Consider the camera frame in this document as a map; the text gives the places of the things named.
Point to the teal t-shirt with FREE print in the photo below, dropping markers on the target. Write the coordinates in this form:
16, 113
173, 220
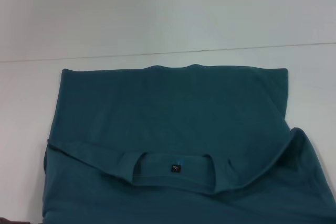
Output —
170, 129

